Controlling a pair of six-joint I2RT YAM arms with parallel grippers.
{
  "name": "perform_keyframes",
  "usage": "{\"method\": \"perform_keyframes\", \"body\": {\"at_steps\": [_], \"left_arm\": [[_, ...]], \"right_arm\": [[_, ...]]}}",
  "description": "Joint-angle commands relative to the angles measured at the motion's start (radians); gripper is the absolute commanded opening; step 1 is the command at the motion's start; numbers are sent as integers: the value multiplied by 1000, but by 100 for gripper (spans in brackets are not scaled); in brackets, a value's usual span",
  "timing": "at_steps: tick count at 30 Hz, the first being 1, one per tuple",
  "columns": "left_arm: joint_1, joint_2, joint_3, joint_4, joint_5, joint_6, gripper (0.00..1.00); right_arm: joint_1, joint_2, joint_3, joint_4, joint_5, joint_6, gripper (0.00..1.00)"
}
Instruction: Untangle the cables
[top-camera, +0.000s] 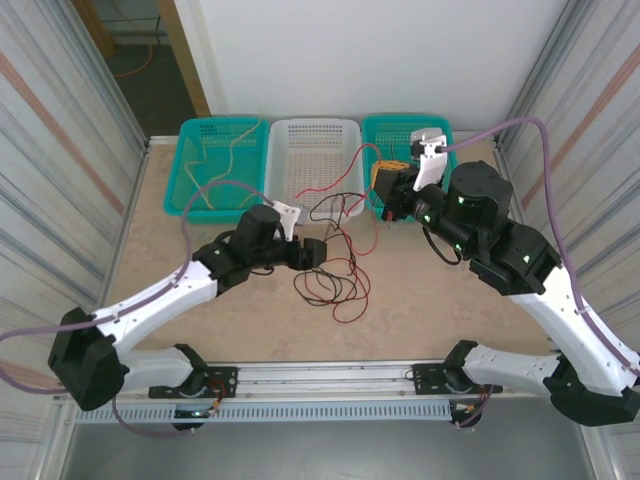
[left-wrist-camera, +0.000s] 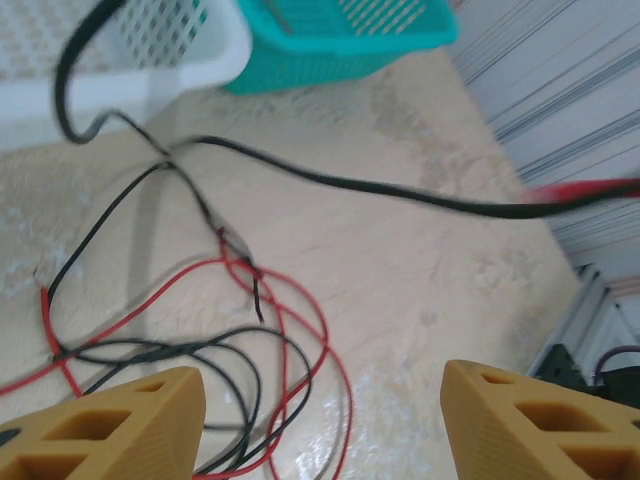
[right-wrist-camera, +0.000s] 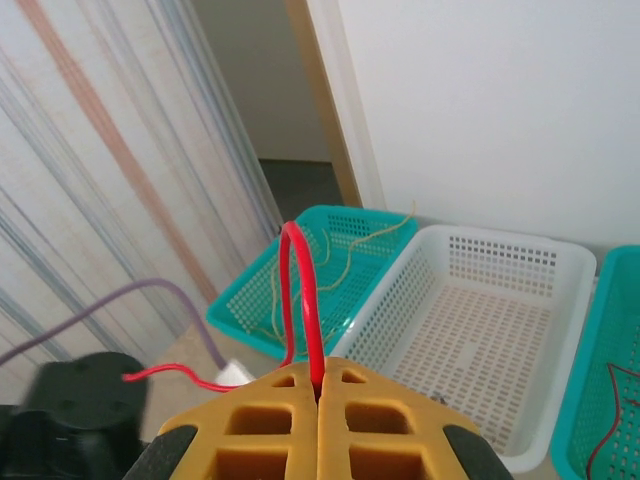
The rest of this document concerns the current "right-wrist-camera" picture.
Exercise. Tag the wooden door frame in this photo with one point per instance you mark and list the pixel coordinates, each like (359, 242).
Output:
(322, 100)

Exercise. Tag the white plastic basket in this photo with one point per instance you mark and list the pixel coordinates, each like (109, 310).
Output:
(480, 350)

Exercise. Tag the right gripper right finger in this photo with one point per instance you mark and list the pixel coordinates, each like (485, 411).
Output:
(390, 450)

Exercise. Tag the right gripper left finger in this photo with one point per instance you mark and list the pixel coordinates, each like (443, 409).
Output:
(250, 450)

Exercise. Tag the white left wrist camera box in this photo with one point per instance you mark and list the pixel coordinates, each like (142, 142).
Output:
(232, 374)

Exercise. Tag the teal plastic basket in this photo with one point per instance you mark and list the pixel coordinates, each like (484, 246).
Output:
(260, 295)
(605, 310)

